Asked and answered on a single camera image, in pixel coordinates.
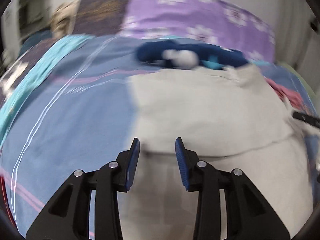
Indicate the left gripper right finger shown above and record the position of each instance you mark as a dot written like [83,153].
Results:
[249,214]

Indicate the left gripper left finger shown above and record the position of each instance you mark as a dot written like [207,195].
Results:
[66,214]

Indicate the beige sweater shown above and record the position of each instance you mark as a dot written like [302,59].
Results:
[231,119]

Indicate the pink garment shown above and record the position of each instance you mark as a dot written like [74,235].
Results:
[292,96]

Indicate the blue striped bed sheet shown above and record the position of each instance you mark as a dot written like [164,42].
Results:
[72,111]

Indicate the navy star fleece garment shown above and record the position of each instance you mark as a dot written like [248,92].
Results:
[188,56]

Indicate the purple floral bed cover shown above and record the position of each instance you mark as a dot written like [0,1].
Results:
[211,21]

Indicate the beige cushion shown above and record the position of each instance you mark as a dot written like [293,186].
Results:
[63,19]

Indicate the dark tree pattern pillow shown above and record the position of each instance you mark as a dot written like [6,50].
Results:
[99,17]

